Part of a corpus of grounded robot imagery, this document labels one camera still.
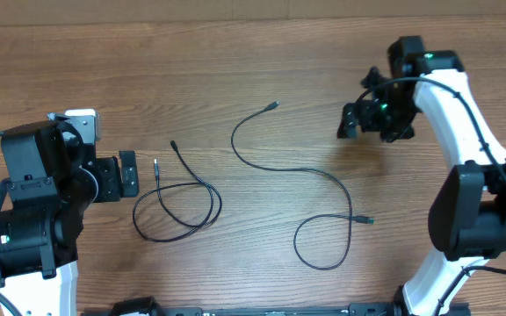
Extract black USB cable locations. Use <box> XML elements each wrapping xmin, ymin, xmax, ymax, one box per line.
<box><xmin>229</xmin><ymin>100</ymin><xmax>375</xmax><ymax>271</ymax></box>

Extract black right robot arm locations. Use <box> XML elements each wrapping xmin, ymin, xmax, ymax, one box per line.
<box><xmin>337</xmin><ymin>36</ymin><xmax>506</xmax><ymax>315</ymax></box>

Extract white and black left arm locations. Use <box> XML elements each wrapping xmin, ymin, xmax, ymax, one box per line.
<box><xmin>0</xmin><ymin>121</ymin><xmax>139</xmax><ymax>315</ymax></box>

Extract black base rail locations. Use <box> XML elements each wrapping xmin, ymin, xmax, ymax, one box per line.
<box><xmin>81</xmin><ymin>297</ymin><xmax>408</xmax><ymax>316</ymax></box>

